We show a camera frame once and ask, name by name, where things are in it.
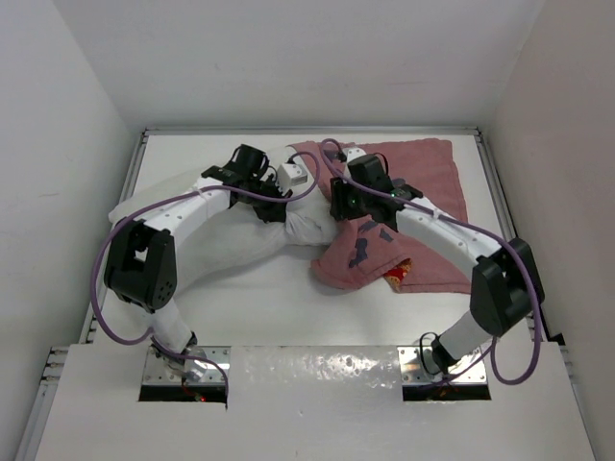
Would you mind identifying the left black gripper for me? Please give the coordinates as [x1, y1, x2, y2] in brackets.
[243, 173, 291, 223]

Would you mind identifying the red patterned pillowcase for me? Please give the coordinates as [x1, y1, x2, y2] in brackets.
[311, 138, 470, 294]

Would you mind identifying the white pillow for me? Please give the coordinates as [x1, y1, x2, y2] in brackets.
[108, 143, 340, 294]

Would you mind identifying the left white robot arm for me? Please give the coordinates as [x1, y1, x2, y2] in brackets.
[104, 144, 308, 356]

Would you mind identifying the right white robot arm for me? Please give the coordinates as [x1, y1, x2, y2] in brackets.
[331, 147, 544, 376]

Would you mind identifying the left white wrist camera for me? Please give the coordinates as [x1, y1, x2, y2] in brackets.
[277, 163, 308, 190]

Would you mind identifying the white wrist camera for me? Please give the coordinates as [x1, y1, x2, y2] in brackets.
[277, 163, 308, 190]
[336, 146, 366, 164]

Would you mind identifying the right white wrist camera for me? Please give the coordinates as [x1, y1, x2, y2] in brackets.
[336, 146, 366, 164]

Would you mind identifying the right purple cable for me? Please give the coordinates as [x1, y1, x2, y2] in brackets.
[319, 138, 547, 385]

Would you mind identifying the purple cable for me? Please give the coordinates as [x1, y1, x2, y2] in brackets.
[90, 151, 324, 390]
[319, 138, 547, 385]

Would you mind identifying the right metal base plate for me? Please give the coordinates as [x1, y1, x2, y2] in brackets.
[397, 345, 487, 388]

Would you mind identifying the metal base plate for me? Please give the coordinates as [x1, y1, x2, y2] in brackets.
[397, 345, 487, 388]
[141, 346, 231, 386]

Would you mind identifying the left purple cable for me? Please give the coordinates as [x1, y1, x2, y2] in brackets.
[90, 151, 324, 390]

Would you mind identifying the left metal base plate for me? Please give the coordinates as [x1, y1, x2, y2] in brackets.
[141, 346, 231, 386]

